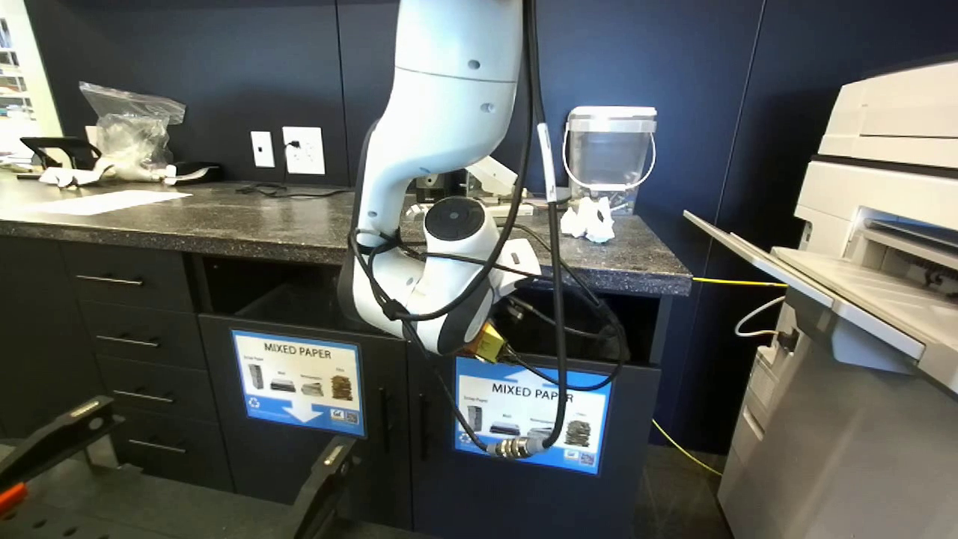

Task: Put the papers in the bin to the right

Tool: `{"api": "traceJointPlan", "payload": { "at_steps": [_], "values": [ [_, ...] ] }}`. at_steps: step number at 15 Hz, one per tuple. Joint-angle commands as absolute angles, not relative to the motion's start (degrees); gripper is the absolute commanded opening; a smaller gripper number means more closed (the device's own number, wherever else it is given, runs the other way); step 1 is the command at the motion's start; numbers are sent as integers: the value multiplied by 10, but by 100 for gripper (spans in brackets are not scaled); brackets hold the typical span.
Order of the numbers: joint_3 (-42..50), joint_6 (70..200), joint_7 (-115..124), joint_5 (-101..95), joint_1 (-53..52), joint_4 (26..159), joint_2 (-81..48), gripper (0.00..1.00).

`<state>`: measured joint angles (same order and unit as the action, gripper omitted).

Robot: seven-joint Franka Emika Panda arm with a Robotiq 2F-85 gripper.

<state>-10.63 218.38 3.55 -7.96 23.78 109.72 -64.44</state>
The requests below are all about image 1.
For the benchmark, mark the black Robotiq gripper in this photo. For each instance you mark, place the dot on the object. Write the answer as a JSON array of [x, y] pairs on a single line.
[[522, 319]]

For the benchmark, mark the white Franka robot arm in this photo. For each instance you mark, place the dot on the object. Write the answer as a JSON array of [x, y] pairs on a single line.
[[437, 98]]

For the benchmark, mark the black bin door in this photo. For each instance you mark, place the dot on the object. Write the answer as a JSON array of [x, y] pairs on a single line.
[[300, 467], [527, 504]]

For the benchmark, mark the blue label with up arrow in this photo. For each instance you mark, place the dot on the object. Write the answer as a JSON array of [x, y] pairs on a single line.
[[585, 407]]

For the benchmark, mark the crumpled white paper ball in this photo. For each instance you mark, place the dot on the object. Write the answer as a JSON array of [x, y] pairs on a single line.
[[588, 221]]

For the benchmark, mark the clear bucket with white lid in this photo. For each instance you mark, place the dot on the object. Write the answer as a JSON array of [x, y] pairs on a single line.
[[609, 151]]

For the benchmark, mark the blue label with down arrow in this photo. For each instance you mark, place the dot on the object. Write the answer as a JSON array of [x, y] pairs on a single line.
[[300, 383]]

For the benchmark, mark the black stand leg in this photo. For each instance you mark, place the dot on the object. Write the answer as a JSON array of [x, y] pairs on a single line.
[[59, 437], [323, 480]]

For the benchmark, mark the white power outlet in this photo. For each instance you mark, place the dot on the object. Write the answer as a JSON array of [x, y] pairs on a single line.
[[309, 152]]

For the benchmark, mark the large white office printer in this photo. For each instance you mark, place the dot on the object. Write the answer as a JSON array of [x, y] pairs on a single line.
[[857, 398]]

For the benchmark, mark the clear plastic bag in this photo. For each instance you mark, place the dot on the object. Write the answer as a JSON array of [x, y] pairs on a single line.
[[128, 130]]

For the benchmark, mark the black cabinet door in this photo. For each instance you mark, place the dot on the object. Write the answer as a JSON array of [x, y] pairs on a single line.
[[40, 339]]

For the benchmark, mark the orange clamp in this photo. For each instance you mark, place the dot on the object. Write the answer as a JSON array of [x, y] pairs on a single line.
[[10, 497]]

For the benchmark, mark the computer monitor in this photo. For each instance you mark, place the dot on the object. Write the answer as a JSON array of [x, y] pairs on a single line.
[[25, 79]]

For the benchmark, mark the white wall plate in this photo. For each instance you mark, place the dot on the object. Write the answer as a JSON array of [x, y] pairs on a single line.
[[260, 148]]

